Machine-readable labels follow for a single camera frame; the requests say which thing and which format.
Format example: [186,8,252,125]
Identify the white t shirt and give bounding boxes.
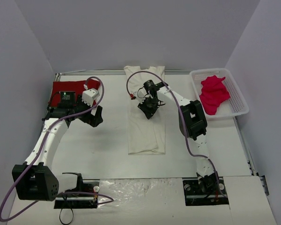
[128,66,166,155]

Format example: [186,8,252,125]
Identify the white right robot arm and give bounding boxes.
[134,80,224,195]

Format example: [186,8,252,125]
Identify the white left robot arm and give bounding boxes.
[12,89,103,201]

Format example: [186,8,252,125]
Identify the folded red t shirt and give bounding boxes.
[51,80,86,107]

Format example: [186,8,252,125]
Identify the pink t shirt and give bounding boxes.
[199,75,230,115]

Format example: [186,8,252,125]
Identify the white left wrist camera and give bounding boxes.
[81,88,99,106]

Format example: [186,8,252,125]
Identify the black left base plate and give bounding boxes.
[54,180,99,209]

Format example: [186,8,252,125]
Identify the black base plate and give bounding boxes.
[182,178,229,206]
[54,180,99,209]

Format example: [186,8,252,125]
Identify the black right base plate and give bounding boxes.
[182,178,229,206]

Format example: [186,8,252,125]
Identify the black cable loop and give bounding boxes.
[58,207,75,225]

